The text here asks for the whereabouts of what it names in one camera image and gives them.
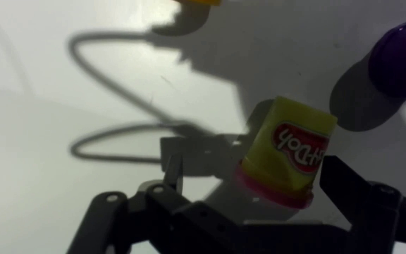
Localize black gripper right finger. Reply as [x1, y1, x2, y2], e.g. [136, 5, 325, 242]
[321, 155, 406, 254]

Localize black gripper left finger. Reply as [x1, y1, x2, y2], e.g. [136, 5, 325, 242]
[67, 183, 242, 254]

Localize purple play-doh can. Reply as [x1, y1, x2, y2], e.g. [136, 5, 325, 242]
[369, 22, 406, 98]

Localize yellow play-doh can orange lid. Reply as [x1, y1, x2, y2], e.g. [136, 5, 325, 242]
[175, 0, 223, 6]

